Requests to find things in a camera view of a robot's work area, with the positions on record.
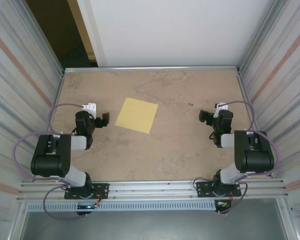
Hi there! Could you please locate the yellow square paper sheet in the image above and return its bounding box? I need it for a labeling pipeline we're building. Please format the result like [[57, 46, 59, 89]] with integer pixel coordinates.
[[114, 97, 159, 135]]

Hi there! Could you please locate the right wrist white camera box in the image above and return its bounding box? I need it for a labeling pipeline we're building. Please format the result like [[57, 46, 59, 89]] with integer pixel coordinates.
[[213, 102, 229, 118]]

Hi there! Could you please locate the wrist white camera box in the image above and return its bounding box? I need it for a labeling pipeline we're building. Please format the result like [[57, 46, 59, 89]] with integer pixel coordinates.
[[81, 102, 98, 114], [213, 102, 229, 118]]

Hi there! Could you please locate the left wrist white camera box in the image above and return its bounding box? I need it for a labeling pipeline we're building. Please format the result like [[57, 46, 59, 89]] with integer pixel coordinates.
[[81, 102, 98, 114]]

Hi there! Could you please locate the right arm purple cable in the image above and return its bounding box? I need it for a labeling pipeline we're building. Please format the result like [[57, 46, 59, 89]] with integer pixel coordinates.
[[218, 100, 281, 215]]

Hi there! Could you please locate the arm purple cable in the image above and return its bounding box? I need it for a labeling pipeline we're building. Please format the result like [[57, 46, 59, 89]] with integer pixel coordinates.
[[12, 102, 89, 221], [218, 100, 281, 215]]

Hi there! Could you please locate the aluminium table side rail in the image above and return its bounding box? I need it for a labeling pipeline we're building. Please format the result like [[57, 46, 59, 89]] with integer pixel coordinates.
[[236, 71, 275, 179], [34, 71, 66, 182]]

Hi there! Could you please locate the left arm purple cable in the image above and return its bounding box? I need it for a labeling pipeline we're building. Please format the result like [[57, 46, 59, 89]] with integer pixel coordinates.
[[12, 102, 89, 221]]

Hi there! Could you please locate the thin aluminium table rail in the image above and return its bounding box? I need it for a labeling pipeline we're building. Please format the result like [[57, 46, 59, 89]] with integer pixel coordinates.
[[64, 65, 241, 74]]

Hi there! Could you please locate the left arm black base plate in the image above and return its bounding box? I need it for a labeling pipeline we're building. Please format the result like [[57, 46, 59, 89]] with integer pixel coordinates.
[[64, 183, 110, 200]]

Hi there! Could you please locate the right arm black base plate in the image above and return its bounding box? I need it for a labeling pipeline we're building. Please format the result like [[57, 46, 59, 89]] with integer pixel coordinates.
[[196, 181, 242, 198]]

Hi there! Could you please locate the wide aluminium mounting rail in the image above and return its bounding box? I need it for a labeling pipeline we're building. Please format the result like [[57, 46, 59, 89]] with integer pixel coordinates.
[[16, 177, 290, 201]]

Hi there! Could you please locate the aluminium corner post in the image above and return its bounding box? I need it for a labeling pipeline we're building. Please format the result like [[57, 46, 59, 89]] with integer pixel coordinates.
[[19, 0, 66, 76], [239, 0, 285, 71]]

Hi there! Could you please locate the beige door frame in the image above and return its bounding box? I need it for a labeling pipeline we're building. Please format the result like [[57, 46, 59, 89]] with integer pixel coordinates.
[[66, 0, 102, 68]]

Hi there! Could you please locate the grey slotted cable duct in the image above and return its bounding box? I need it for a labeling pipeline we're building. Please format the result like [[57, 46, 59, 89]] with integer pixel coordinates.
[[26, 201, 217, 212]]

